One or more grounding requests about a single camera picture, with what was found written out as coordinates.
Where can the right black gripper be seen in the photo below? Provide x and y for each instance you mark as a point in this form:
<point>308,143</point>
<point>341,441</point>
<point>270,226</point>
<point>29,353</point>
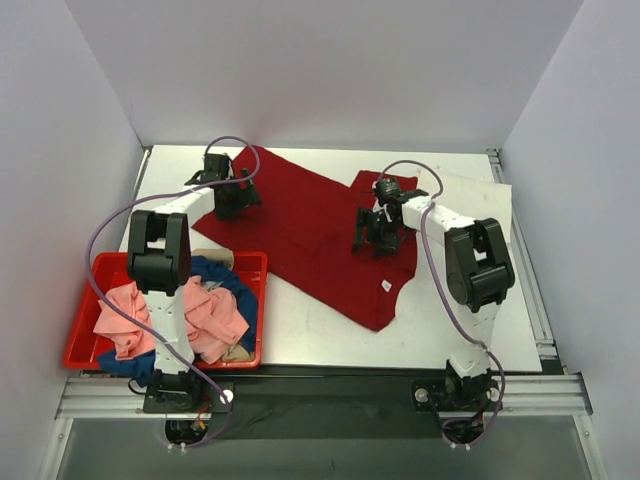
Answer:
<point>376,232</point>

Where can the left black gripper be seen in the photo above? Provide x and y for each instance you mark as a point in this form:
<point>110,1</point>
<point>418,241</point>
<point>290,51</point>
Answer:
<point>232,198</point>

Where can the dark red t-shirt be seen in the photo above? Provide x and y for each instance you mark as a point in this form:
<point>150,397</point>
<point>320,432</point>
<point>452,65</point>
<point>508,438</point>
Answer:
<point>305,225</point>

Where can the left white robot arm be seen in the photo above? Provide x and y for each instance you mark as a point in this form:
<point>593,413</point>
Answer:
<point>159,262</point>

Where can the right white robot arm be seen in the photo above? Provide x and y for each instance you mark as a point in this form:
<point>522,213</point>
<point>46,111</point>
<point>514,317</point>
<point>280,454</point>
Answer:
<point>471,268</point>

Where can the pink t-shirt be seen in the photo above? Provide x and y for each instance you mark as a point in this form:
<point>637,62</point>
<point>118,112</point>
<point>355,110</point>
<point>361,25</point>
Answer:
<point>208,314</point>

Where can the beige t-shirt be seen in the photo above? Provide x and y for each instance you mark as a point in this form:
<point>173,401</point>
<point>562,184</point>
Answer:
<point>220,257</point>

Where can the red plastic bin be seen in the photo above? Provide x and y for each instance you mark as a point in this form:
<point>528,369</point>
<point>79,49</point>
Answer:
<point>83,346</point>

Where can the navy blue t-shirt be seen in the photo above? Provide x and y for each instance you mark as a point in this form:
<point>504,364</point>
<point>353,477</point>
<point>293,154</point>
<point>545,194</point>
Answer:
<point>129,302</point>

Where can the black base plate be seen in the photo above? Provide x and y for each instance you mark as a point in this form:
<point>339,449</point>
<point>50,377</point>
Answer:
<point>288,403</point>

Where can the aluminium frame rail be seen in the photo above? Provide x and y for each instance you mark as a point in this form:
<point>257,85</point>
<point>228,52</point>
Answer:
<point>546,395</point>

